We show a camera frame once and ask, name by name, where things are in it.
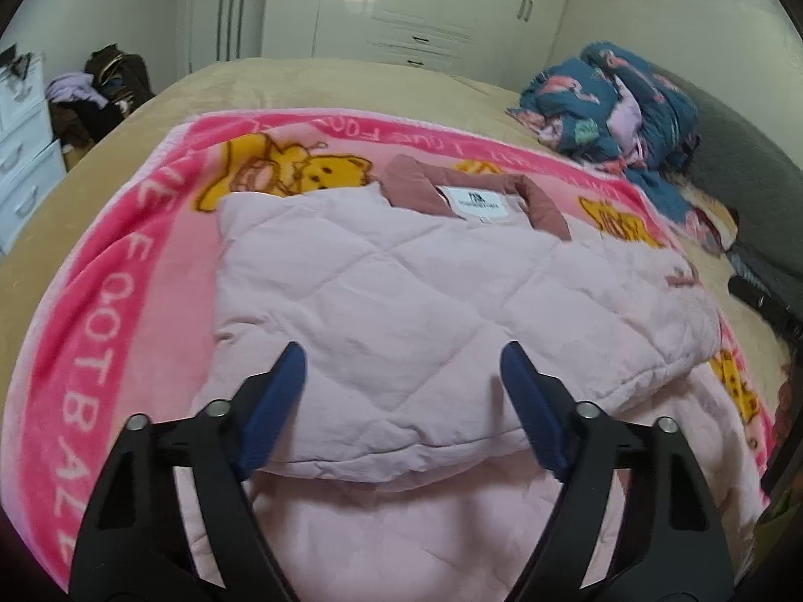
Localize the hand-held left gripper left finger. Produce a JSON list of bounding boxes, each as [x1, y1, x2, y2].
[[71, 340, 308, 602]]

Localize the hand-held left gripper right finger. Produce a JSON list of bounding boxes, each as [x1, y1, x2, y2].
[[499, 340, 736, 602]]

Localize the pink quilted jacket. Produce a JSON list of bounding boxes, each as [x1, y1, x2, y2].
[[188, 154, 771, 602]]

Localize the pile of dark clothes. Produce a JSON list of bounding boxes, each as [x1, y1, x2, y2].
[[50, 44, 156, 146]]

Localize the pink cartoon printed blanket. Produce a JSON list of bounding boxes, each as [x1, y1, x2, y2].
[[0, 108, 780, 581]]

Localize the patchwork floral cloth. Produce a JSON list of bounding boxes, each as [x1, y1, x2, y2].
[[683, 199, 740, 259]]

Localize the dark patterned cloth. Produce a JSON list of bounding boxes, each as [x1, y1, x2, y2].
[[728, 244, 803, 347]]

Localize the blue flamingo print quilt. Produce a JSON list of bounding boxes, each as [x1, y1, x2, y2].
[[507, 42, 702, 214]]

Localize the grey quilted headboard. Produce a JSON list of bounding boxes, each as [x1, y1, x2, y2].
[[646, 61, 803, 302]]

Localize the bed with beige cover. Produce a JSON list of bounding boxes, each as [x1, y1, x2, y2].
[[0, 56, 796, 402]]

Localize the white drawer cabinet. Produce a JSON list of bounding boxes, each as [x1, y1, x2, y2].
[[0, 44, 68, 255]]

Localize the purple cloth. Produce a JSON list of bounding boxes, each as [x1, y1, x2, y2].
[[46, 73, 107, 107]]

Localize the white wardrobe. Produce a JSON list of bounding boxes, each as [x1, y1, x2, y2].
[[260, 0, 581, 74]]

